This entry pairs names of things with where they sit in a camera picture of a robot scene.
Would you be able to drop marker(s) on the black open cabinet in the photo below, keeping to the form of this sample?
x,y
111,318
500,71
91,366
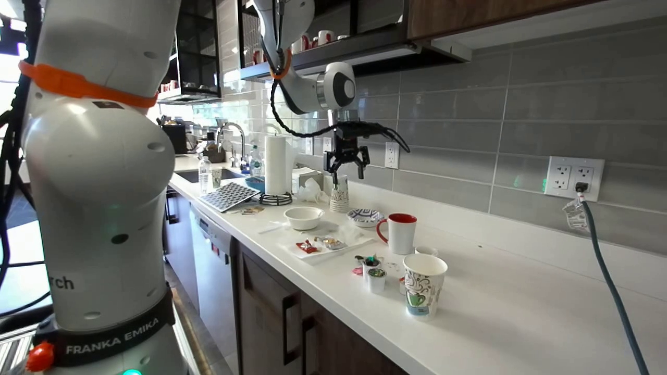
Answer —
x,y
199,48

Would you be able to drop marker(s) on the white red ceramic mug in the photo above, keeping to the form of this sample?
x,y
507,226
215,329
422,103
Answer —
x,y
324,37
303,46

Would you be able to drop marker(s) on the steel sink basin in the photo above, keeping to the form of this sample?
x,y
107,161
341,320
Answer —
x,y
194,176

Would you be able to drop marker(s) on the silver peanut butter sachet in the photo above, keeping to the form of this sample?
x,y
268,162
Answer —
x,y
333,242

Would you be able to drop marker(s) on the white coffee pod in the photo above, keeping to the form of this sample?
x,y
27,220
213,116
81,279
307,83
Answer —
x,y
377,279

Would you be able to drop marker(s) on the small printed paper cup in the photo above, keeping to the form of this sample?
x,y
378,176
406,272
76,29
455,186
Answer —
x,y
338,198

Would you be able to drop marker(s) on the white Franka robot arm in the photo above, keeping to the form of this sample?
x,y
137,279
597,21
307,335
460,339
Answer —
x,y
96,173

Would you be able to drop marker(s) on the paper towel roll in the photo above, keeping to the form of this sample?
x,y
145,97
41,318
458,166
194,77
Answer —
x,y
279,166

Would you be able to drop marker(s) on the crumpled clear plastic bag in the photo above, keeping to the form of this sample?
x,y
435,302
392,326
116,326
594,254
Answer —
x,y
307,183

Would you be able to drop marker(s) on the clear drinking glass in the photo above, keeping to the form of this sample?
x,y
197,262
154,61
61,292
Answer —
x,y
215,179

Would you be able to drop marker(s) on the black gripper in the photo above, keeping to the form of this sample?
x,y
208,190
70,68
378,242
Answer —
x,y
346,140

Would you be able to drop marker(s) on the black coffee machine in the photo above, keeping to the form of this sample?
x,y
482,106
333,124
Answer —
x,y
177,139

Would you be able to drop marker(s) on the red ketchup sachet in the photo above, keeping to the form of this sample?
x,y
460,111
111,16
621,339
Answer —
x,y
307,246

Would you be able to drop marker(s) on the green-lid coffee pod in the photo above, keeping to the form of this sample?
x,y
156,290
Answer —
x,y
371,262

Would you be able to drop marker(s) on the white mug red rim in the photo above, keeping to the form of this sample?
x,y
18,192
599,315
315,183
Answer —
x,y
402,236

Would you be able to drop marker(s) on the white rectangular tray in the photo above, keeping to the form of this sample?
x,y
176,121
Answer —
x,y
346,240

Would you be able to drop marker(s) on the dark wood counter cabinet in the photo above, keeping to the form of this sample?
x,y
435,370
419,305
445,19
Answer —
x,y
279,326

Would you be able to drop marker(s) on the white wall outlet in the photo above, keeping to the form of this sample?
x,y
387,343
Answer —
x,y
562,177
392,159

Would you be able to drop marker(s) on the steel dishwasher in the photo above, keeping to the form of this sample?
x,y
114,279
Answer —
x,y
212,277

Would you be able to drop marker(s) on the blue patterned small bowl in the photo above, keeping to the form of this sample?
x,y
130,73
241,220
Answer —
x,y
365,218

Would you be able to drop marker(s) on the blue patterned dish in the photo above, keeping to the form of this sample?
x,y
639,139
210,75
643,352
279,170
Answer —
x,y
255,186

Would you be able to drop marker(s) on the large printed paper cup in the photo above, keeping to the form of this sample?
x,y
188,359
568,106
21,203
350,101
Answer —
x,y
424,289

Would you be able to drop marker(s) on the black wall shelf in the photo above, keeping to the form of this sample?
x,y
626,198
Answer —
x,y
377,44

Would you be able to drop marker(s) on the chrome sink faucet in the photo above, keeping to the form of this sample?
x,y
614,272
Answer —
x,y
241,135

